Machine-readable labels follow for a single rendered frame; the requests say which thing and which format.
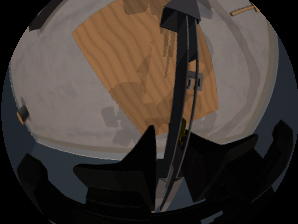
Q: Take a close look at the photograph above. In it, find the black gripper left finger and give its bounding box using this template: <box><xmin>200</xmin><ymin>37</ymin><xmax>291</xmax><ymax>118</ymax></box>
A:
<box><xmin>73</xmin><ymin>124</ymin><xmax>157</xmax><ymax>212</ymax></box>

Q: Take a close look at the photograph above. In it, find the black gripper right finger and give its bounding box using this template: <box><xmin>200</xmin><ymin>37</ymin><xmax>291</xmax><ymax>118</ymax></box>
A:
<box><xmin>181</xmin><ymin>132</ymin><xmax>258</xmax><ymax>202</ymax></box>

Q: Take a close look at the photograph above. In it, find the light brown wooden board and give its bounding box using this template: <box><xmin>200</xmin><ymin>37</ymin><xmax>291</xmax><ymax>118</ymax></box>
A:
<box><xmin>72</xmin><ymin>0</ymin><xmax>218</xmax><ymax>136</ymax></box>

